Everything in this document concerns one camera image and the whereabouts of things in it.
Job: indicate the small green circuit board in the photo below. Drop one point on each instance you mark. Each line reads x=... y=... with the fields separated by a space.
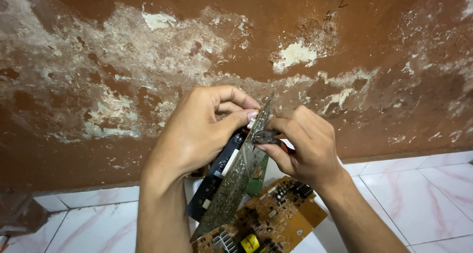
x=258 y=179

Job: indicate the person's left hand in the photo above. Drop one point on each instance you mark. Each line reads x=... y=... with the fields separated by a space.
x=188 y=135

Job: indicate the brown circuit board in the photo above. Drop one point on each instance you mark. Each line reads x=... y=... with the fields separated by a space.
x=281 y=216

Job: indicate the person's right hand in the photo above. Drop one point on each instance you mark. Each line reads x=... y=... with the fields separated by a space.
x=314 y=153

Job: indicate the long green circuit board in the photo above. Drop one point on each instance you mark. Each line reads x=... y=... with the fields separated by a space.
x=236 y=175

